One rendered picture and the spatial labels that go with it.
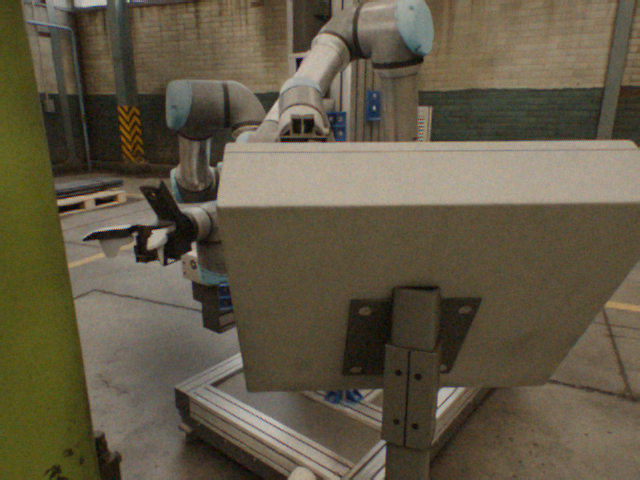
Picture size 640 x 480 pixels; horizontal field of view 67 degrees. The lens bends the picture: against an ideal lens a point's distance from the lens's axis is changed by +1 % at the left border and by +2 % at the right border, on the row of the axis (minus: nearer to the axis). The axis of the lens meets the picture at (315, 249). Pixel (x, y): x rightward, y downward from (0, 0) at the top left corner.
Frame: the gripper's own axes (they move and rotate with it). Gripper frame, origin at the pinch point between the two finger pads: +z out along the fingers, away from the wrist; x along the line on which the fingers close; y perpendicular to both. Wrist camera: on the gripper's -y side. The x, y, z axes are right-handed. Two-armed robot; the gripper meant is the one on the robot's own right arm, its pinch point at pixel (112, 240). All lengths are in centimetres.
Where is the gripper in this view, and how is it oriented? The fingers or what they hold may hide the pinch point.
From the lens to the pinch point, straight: 92.8
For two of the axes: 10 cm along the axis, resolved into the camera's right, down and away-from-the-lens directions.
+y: 0.0, 9.6, 2.8
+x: -9.2, -1.1, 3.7
